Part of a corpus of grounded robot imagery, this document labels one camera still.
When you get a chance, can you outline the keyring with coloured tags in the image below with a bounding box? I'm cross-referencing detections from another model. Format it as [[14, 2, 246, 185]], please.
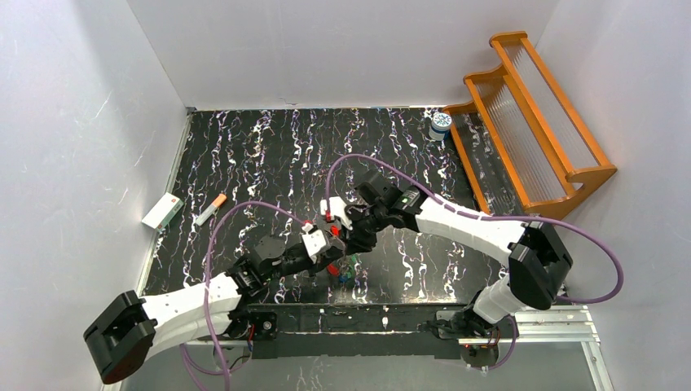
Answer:
[[326, 224, 358, 283]]

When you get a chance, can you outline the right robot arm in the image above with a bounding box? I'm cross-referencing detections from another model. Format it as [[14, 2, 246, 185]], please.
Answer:
[[322, 170, 573, 325]]

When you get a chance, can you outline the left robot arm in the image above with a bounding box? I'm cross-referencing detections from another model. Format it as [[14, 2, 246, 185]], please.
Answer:
[[83, 230, 346, 384]]

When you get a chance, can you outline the orange white marker tube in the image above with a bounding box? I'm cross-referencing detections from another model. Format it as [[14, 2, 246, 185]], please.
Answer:
[[194, 193, 227, 226]]

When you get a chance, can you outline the small white blue jar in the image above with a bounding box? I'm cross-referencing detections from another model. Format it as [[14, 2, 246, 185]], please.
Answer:
[[429, 112, 453, 141]]

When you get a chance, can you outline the white cardboard box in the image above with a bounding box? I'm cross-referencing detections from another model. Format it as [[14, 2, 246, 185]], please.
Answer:
[[141, 192, 183, 232]]

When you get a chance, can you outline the orange wooden rack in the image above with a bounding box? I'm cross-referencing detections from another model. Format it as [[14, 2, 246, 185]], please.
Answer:
[[442, 31, 617, 219]]

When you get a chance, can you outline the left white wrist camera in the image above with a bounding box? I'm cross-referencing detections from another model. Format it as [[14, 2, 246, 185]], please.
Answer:
[[301, 221, 330, 264]]

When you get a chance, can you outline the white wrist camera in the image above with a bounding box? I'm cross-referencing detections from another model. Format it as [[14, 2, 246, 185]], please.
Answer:
[[319, 196, 353, 231], [301, 221, 330, 264]]

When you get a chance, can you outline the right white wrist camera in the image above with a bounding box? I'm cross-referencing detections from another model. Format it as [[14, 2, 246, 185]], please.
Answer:
[[319, 196, 353, 231]]

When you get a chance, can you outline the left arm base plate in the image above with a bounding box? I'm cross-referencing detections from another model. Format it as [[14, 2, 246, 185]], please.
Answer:
[[223, 311, 278, 341]]

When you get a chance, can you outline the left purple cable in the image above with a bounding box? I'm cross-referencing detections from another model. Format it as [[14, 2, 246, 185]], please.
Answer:
[[178, 200, 311, 391]]

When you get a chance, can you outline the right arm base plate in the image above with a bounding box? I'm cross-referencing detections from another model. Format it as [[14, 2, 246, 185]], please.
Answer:
[[420, 310, 520, 345]]

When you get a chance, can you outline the aluminium rail frame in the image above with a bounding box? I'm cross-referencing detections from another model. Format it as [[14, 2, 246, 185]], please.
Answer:
[[100, 305, 615, 391]]

